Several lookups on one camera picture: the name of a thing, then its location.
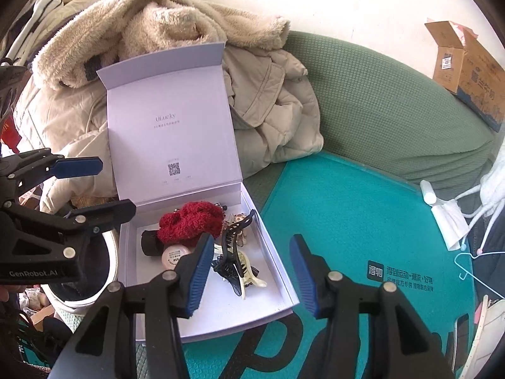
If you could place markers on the small pink item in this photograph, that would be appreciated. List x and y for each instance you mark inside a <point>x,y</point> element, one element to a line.
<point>479,316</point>

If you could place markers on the pink round compact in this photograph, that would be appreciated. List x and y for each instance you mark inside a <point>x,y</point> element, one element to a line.
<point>175,256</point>

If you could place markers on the black round lid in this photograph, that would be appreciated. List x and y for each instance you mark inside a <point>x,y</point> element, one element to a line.
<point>152,243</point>

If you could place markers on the dark navy garment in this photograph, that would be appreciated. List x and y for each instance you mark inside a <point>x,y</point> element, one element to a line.
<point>493,237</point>

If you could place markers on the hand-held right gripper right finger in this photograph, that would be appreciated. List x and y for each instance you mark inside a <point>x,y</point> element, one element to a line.
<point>305,280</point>

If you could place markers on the white jacket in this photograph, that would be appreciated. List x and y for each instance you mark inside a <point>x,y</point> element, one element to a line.
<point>493,189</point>

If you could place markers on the white handbag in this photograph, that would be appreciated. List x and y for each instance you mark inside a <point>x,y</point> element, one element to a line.
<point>491,331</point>

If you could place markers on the cream puffer jacket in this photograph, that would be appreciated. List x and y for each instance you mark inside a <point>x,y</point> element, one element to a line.
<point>79,126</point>

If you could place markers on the white hinged gift box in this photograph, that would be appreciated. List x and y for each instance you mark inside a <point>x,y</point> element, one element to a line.
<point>169,126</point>

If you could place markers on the cream hair claw clip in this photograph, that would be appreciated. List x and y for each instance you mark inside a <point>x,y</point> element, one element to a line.
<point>246,276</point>

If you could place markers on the printed cardboard box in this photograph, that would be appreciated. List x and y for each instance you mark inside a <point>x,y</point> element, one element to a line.
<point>473,75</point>

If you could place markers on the red cloth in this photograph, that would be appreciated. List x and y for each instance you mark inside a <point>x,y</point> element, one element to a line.
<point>10,134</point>

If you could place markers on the beige fleece coat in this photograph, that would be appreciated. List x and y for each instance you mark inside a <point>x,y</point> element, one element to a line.
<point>158,19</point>

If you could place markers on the red knitted scrunchie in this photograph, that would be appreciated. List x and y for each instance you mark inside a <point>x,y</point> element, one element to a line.
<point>189,221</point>

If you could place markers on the brown cardboard piece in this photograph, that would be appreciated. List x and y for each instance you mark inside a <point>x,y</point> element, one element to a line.
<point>41,319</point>

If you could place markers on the black smartphone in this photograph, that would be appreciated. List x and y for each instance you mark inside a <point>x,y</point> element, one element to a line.
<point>459,335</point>

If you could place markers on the black hair claw clip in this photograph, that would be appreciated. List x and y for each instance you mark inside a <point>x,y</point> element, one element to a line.
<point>229,244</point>

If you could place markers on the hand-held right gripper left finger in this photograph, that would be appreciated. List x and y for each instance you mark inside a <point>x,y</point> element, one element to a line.
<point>197,276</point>

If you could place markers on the beige puffer jacket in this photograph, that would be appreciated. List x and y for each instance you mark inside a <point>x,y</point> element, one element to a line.
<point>268,106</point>

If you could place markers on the light blue clothes hanger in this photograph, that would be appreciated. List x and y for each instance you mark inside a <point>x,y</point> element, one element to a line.
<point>464,246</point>

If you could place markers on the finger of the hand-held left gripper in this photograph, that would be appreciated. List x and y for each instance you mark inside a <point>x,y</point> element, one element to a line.
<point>79,167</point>
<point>110,213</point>

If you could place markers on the green covered sofa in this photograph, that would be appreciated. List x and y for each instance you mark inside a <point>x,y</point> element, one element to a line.
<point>374,106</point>

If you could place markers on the white folded face mask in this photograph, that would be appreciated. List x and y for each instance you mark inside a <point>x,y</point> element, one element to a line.
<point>449,221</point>

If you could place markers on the small white round object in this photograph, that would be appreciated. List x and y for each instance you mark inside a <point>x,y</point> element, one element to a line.
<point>426,189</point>

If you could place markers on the teal bubble mailer bag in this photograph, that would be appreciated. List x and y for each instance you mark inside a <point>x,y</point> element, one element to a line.
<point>355,225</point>

